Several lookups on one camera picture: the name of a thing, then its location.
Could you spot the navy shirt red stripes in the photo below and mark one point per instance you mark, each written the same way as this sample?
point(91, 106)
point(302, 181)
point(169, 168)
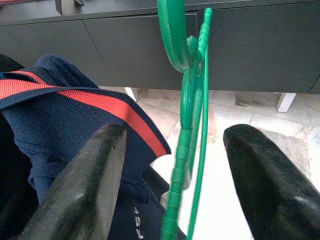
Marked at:
point(75, 120)

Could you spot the long black TV cabinet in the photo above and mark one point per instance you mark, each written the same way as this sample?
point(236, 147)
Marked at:
point(100, 45)

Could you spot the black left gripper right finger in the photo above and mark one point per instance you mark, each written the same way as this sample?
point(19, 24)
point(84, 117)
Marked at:
point(275, 190)

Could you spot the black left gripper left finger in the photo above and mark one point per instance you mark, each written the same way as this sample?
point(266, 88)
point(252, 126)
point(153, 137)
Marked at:
point(82, 190)

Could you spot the green plastic hanger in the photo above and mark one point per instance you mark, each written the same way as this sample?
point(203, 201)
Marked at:
point(175, 37)

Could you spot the black polo shirt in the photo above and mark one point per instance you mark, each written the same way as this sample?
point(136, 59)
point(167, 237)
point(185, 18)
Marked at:
point(7, 162)

